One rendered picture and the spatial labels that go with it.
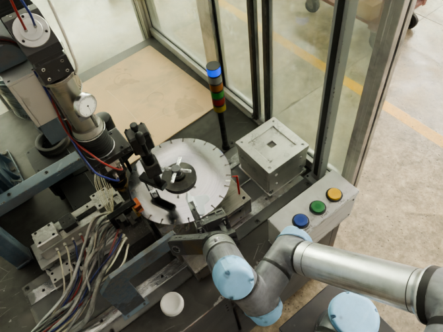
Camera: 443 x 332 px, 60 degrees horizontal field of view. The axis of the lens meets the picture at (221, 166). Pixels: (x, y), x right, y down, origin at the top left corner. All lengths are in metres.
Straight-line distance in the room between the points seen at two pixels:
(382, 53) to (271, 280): 0.55
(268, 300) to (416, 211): 1.61
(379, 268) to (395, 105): 2.16
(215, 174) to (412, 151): 1.62
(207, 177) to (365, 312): 0.58
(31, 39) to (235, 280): 0.56
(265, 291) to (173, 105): 1.09
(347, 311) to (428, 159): 1.70
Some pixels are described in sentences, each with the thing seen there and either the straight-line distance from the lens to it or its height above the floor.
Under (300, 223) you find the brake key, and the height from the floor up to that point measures 0.91.
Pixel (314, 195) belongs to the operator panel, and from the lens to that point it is 1.21.
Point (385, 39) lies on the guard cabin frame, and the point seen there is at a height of 1.39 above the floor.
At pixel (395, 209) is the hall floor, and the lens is 2.31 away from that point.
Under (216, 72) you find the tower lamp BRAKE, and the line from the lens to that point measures 1.22.
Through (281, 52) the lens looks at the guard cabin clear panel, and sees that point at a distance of 1.26.
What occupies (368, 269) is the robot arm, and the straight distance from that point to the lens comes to 0.74.
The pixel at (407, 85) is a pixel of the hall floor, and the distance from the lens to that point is 2.99.
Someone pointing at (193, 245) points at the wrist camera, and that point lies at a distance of 0.92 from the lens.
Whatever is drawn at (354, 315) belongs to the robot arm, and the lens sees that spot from 1.00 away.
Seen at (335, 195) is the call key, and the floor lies 0.91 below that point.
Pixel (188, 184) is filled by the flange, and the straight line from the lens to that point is 1.18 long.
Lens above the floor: 1.92
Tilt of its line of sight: 53 degrees down
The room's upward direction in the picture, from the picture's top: 11 degrees counter-clockwise
